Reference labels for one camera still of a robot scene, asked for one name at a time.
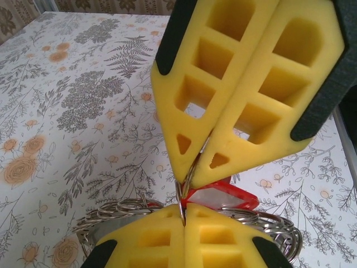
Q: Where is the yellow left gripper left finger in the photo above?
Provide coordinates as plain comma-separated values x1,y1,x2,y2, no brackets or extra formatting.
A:
83,203,186,268

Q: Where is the aluminium corner post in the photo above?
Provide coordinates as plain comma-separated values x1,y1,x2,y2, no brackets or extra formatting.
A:
36,0,59,13

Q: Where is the floral patterned table cover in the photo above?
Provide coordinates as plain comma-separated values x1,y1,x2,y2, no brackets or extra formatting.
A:
0,11,349,268

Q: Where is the long aluminium mounting rail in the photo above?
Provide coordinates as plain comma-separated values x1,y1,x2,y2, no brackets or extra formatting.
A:
333,107,357,179

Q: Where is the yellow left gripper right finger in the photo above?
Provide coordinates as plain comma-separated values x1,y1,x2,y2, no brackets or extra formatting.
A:
184,201,290,268

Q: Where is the key with bright red tag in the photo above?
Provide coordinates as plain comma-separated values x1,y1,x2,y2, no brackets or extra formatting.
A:
181,180,259,210

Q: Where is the large silver keyring with rings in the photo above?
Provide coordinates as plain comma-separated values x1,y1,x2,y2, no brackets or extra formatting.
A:
73,192,303,265

